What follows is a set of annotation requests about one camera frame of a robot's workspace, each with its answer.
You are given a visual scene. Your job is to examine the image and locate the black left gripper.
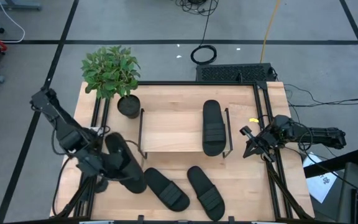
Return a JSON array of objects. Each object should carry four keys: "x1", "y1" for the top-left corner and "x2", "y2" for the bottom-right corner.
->
[{"x1": 76, "y1": 148, "x2": 131, "y2": 180}]

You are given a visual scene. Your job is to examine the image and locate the black perforated computer case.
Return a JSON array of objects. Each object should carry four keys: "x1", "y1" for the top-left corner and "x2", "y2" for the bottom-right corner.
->
[{"x1": 196, "y1": 63, "x2": 276, "y2": 83}]

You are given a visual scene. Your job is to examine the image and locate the black aluminium table frame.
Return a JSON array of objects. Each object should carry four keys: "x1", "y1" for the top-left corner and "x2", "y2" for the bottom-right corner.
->
[{"x1": 50, "y1": 80, "x2": 315, "y2": 223}]

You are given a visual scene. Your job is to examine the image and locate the wooden shelf with black legs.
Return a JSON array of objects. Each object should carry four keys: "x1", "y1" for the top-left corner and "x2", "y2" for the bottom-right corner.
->
[{"x1": 137, "y1": 107, "x2": 233, "y2": 160}]

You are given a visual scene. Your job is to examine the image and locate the black rubber slide sandal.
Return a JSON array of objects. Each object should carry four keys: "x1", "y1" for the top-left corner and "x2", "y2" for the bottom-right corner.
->
[
  {"x1": 144, "y1": 167, "x2": 191, "y2": 213},
  {"x1": 104, "y1": 132, "x2": 148, "y2": 194},
  {"x1": 186, "y1": 165, "x2": 226, "y2": 222},
  {"x1": 202, "y1": 99, "x2": 227, "y2": 157}
]

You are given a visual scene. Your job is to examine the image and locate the white cable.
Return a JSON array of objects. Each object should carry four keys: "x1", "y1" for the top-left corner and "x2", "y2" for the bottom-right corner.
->
[{"x1": 0, "y1": 0, "x2": 26, "y2": 44}]

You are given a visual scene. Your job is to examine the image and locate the black floor cable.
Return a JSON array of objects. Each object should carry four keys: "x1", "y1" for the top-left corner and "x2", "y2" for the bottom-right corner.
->
[{"x1": 284, "y1": 83, "x2": 358, "y2": 108}]

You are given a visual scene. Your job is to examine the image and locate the yellow cable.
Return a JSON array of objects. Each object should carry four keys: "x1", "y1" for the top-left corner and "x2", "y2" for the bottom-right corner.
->
[{"x1": 259, "y1": 0, "x2": 282, "y2": 64}]

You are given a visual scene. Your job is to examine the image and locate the tangled black cable bundle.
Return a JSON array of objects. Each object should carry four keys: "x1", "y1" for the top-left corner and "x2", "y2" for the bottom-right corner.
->
[{"x1": 175, "y1": 0, "x2": 220, "y2": 16}]

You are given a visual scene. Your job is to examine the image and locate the white paper sheet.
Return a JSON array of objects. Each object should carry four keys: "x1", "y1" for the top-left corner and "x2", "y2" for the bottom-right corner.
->
[{"x1": 302, "y1": 151, "x2": 339, "y2": 204}]

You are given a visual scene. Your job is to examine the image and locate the green potted plant black pot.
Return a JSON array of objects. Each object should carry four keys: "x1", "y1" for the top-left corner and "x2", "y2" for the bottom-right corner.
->
[{"x1": 81, "y1": 45, "x2": 142, "y2": 119}]

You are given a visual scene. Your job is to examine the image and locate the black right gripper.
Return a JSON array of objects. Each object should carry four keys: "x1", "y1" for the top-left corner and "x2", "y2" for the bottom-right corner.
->
[{"x1": 239, "y1": 124, "x2": 281, "y2": 163}]

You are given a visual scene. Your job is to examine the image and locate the coiled black cable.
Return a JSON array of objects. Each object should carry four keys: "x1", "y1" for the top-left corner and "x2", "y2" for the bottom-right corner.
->
[{"x1": 190, "y1": 0, "x2": 218, "y2": 66}]

